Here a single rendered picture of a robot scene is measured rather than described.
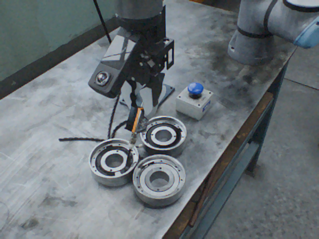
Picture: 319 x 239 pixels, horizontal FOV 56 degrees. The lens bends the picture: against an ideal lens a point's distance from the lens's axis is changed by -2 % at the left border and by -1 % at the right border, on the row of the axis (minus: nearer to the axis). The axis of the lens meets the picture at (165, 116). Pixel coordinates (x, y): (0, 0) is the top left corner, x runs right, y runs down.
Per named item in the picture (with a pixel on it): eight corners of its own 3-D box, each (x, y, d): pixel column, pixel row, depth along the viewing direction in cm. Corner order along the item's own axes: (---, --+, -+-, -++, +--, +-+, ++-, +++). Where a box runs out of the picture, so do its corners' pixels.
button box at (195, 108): (199, 121, 76) (200, 106, 73) (175, 110, 79) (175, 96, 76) (214, 103, 81) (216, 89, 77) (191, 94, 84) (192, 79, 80)
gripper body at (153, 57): (175, 68, 56) (176, 5, 48) (150, 92, 51) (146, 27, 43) (142, 56, 59) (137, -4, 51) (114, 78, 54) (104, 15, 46)
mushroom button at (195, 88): (197, 108, 76) (198, 93, 72) (183, 102, 78) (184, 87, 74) (205, 99, 78) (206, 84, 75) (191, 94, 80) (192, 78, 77)
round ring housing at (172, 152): (174, 123, 76) (174, 111, 73) (193, 152, 69) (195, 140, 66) (135, 135, 73) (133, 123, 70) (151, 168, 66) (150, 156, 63)
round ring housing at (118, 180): (146, 179, 64) (145, 168, 61) (97, 196, 61) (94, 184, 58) (131, 144, 71) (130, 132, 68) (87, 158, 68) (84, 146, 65)
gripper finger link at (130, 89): (149, 101, 64) (151, 66, 57) (133, 118, 60) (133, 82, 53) (137, 94, 65) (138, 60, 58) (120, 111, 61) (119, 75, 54)
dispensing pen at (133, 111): (113, 167, 60) (135, 87, 57) (125, 163, 64) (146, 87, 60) (122, 172, 60) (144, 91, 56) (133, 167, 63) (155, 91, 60)
